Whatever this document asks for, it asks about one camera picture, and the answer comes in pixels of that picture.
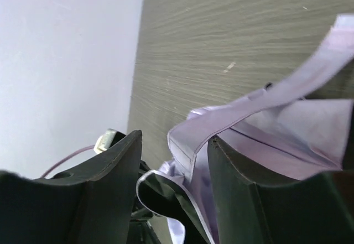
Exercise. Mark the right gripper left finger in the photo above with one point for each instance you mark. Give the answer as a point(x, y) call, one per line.
point(89, 203)

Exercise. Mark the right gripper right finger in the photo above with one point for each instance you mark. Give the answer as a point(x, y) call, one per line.
point(257, 205)

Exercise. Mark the lavender folding umbrella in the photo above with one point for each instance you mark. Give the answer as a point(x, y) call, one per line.
point(277, 126)

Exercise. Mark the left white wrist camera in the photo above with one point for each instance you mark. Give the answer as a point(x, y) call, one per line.
point(105, 141)

